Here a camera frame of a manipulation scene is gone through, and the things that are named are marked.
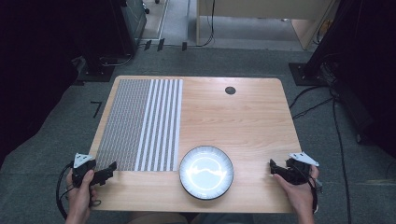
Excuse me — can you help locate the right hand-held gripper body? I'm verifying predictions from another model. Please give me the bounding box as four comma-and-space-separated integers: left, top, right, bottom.
283, 151, 320, 186

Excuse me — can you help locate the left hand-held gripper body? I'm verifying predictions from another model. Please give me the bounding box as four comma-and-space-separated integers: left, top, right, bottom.
71, 152, 101, 189

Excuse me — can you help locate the person's left hand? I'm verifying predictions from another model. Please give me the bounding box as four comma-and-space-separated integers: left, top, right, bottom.
65, 169, 99, 217

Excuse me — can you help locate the person's right hand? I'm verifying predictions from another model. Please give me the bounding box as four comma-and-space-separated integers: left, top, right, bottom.
272, 164, 320, 217

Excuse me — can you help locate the grey white striped placemat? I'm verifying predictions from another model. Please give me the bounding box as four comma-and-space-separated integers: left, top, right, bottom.
95, 78, 184, 173

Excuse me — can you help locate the white plate with dark rim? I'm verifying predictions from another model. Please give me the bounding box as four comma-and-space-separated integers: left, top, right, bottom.
178, 145, 235, 201

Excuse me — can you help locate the black stand base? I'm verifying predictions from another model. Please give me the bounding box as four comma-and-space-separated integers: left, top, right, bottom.
76, 55, 119, 84
288, 62, 330, 87

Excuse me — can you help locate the dark equipment cabinet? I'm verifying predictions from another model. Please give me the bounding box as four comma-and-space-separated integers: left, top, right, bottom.
120, 0, 148, 58

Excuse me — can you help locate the light wooden desk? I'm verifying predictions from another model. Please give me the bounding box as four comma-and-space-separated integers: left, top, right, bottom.
195, 0, 341, 51

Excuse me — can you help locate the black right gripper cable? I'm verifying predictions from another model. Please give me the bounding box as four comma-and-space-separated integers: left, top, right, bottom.
306, 172, 324, 215

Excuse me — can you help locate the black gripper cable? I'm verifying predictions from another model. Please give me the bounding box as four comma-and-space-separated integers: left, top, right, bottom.
306, 172, 324, 215
55, 161, 75, 220

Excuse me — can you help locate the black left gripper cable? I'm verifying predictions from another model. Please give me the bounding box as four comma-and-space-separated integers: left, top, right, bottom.
55, 161, 75, 220

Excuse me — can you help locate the long black floor cable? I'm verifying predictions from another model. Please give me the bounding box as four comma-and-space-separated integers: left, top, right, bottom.
330, 90, 353, 224

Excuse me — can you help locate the grey floor cable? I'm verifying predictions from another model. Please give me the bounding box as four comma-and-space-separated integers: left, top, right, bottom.
98, 53, 134, 68

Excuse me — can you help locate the black hanging cable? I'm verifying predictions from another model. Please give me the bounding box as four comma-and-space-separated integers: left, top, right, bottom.
195, 0, 217, 49

